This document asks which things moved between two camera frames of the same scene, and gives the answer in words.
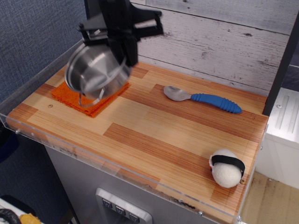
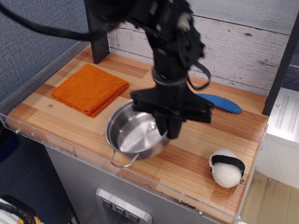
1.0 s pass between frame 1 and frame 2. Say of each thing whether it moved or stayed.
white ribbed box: stayed
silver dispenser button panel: stayed
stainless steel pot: moved
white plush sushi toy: stayed
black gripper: moved
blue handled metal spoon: stayed
